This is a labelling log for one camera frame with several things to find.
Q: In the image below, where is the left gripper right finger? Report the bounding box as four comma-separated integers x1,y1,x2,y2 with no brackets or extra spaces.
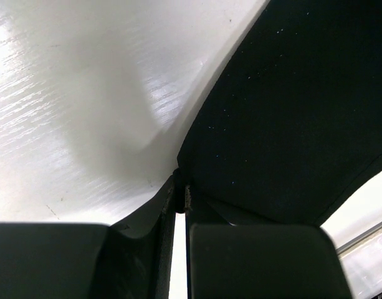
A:
184,186,351,298

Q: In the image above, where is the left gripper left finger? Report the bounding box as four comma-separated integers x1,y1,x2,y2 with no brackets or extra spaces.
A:
0,178,175,298

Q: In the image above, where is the black skirt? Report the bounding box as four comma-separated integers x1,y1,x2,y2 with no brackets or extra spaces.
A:
178,1,382,225

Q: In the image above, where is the aluminium table edge rail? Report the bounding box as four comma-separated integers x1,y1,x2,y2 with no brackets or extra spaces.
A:
337,221,382,255

